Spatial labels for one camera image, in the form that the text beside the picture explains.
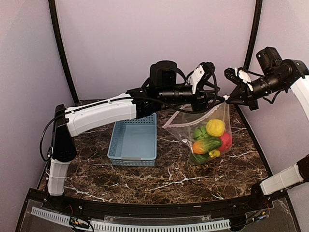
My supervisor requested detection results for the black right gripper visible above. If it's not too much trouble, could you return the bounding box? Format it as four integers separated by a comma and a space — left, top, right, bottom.
226, 71, 286, 110

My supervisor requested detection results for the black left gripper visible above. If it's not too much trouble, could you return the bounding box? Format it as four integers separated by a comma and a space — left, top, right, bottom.
161, 83, 227, 114

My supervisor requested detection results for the yellow toy lemon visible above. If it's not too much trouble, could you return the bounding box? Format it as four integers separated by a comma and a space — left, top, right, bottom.
206, 119, 225, 137

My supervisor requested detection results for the green toy watermelon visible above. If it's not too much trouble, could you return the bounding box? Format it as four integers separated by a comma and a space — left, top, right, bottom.
193, 126, 210, 140

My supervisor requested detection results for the clear zip top bag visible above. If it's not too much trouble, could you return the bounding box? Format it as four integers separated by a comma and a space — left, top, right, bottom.
162, 102, 233, 165

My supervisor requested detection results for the red toy apple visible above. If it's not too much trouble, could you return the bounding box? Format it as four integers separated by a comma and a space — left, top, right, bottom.
218, 132, 232, 152

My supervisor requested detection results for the green orange toy mango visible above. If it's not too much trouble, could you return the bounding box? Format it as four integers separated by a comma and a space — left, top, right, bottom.
192, 137, 222, 155

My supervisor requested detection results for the yellow toy banana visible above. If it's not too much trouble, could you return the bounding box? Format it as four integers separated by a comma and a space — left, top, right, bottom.
209, 149, 221, 158

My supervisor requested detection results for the green toy bell pepper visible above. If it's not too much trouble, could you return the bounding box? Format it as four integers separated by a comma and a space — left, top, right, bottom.
190, 154, 210, 165

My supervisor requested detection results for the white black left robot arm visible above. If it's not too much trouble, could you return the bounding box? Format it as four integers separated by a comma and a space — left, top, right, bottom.
41, 87, 219, 211

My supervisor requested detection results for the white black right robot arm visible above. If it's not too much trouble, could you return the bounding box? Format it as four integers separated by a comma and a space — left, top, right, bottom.
245, 76, 309, 210

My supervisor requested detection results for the light blue plastic basket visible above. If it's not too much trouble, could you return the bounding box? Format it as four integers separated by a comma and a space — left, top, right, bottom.
107, 113, 157, 167

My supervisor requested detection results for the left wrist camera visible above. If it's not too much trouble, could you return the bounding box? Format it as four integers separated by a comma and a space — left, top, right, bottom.
149, 60, 177, 89

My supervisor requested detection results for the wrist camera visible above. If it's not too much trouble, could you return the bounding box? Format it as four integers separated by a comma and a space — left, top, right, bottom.
149, 60, 177, 89
256, 47, 282, 75

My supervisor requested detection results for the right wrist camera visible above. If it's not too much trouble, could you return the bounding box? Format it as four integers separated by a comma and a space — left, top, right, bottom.
256, 47, 282, 75

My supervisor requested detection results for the black right frame post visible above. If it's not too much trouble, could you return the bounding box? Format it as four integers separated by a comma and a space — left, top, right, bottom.
243, 0, 263, 71

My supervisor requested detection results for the black frame post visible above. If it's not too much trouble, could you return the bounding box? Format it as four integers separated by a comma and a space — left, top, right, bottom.
48, 0, 79, 105
243, 0, 263, 71

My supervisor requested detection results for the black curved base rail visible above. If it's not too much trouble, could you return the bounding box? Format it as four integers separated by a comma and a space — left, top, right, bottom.
27, 188, 284, 219

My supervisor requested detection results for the white slotted cable duct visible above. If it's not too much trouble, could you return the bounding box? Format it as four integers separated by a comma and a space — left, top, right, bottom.
30, 207, 231, 232

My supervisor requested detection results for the black left frame post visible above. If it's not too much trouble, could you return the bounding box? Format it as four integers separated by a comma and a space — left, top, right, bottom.
48, 0, 79, 105

